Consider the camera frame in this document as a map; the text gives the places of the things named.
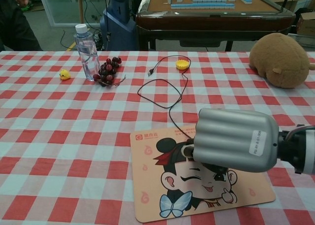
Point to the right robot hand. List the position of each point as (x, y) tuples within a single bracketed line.
[(233, 138)]

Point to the blue machine base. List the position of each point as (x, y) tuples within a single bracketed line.
[(118, 25)]

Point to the yellow fluted cup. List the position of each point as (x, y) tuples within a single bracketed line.
[(182, 64)]

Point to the brown plush capybara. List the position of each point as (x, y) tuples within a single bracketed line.
[(280, 60)]

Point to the dark red grape bunch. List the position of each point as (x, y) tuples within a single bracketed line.
[(107, 70)]

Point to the red white checkered tablecloth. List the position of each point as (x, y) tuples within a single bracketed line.
[(49, 136)]

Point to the long blue mahjong tile row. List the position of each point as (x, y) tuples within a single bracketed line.
[(201, 6)]

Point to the black computer mouse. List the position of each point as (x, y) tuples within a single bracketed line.
[(220, 169)]

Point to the small yellow chick toy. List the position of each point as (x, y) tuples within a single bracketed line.
[(65, 75)]

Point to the cartoon girl mouse pad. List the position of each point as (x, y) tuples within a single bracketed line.
[(147, 180)]

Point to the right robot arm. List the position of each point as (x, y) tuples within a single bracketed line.
[(300, 148)]

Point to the clear plastic water bottle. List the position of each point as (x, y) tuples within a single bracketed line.
[(86, 52)]

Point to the white plastic crate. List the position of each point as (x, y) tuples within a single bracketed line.
[(299, 39)]

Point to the open cardboard box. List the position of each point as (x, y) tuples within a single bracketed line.
[(307, 23)]

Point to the wooden post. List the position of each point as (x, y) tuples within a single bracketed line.
[(80, 6)]

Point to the person in dark clothes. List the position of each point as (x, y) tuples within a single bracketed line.
[(14, 25)]

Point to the brown mahjong table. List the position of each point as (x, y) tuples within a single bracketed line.
[(209, 20)]

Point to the green object on floor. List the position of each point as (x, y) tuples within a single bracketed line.
[(27, 8)]

